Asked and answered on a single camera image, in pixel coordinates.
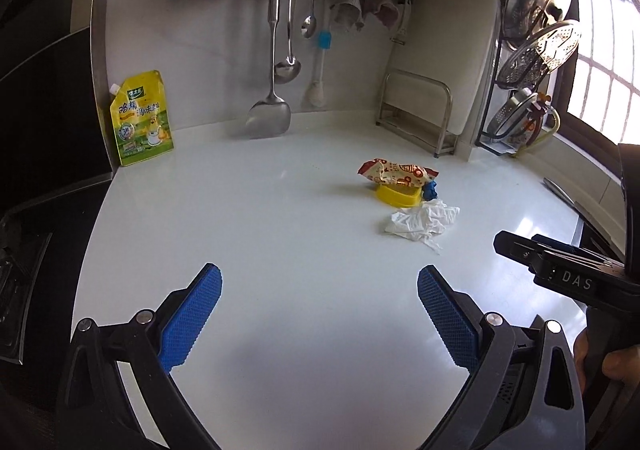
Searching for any white paper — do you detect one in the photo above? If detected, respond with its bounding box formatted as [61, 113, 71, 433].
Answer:
[384, 199, 460, 253]

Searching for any blue plastic bag piece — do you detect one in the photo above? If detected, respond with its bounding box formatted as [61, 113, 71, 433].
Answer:
[422, 180, 438, 202]

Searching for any yellow plastic lid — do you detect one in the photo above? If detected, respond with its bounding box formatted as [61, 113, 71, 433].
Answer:
[375, 184, 422, 208]

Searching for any red patterned snack wrapper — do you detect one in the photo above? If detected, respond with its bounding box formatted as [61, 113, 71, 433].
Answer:
[358, 158, 439, 188]

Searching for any kitchen knife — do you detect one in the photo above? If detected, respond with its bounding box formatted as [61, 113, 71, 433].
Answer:
[542, 178, 592, 221]

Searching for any person's right hand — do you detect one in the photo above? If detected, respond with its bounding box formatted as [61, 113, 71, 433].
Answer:
[572, 328, 640, 391]

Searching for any black pot lid rack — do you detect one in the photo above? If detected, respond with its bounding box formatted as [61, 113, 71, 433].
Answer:
[473, 0, 566, 157]

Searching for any steel colander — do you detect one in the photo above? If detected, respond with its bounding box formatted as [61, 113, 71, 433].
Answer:
[484, 88, 550, 142]

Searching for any yellow green refill pouch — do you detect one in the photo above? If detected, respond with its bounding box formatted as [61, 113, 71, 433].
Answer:
[110, 70, 174, 167]

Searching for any steel spatula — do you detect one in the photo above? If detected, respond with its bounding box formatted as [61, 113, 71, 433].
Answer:
[246, 0, 291, 139]

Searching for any steel cutting board rack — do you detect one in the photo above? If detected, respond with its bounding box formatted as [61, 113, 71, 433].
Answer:
[374, 68, 458, 158]

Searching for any steel steamer plate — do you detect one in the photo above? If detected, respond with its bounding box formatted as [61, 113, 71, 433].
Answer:
[496, 20, 582, 90]

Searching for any white cutting board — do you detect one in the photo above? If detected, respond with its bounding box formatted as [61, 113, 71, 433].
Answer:
[390, 0, 499, 136]

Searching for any blue white bottle brush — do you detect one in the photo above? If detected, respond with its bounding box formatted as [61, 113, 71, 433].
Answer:
[306, 30, 332, 108]

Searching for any steel ladle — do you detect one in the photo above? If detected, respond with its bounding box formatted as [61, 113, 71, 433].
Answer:
[274, 0, 302, 84]

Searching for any small steel spoon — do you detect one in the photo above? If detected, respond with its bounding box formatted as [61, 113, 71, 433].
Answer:
[300, 0, 317, 39]

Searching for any brown hanging rag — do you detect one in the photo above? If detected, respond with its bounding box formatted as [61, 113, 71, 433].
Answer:
[360, 0, 399, 29]

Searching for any grey hanging rag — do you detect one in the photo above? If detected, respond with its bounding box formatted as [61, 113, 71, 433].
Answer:
[330, 0, 363, 30]

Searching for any yellow gas hose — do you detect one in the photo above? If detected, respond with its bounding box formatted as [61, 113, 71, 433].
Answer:
[514, 104, 563, 157]

